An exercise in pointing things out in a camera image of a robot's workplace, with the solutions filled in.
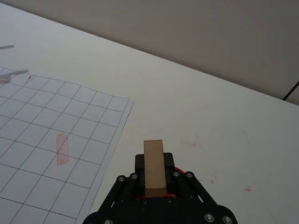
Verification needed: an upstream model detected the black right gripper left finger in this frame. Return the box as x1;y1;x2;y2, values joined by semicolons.
82;153;146;224

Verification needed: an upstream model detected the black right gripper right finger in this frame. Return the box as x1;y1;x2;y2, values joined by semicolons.
163;152;240;224

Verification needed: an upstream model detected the red gripper wire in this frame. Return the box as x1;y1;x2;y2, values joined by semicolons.
133;166;187;200

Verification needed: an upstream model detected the white grid-lined paper sheet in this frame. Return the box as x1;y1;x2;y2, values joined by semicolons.
0;66;135;224

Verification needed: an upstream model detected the thin black cable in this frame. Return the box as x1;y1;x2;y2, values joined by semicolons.
281;81;299;101

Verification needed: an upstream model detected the pale wooden rectangular block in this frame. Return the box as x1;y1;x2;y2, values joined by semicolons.
143;139;167;197

